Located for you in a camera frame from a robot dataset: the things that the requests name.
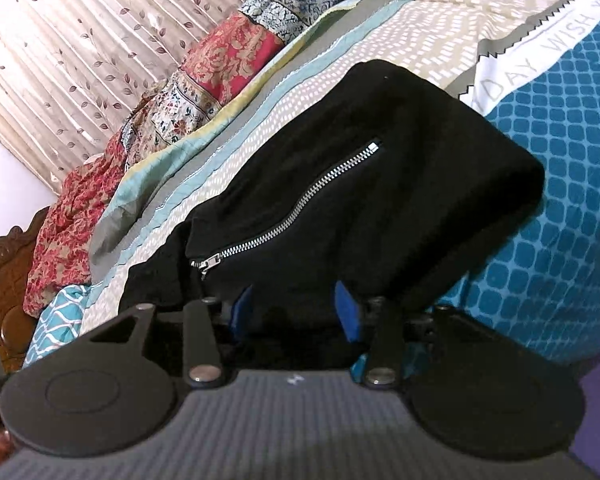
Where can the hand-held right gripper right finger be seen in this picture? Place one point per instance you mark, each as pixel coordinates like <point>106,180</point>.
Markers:
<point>347,315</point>

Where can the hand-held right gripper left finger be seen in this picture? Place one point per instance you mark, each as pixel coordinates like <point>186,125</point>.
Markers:
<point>242,310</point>

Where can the black pants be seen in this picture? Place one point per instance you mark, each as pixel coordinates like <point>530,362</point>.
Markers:
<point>360,195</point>

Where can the teal lattice patterned pillow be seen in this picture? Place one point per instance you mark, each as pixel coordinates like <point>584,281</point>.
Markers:
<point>60,325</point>

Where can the carved wooden headboard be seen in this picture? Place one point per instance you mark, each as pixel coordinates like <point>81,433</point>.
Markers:
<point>5,280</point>

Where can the printed patterned bed sheet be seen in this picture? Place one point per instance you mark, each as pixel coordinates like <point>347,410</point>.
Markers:
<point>545,170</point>

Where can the floral patchwork quilt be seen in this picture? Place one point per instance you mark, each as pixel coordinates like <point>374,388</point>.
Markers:
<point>230,60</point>

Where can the leaf print pleated curtain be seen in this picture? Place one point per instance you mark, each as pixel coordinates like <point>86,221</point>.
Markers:
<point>80,50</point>

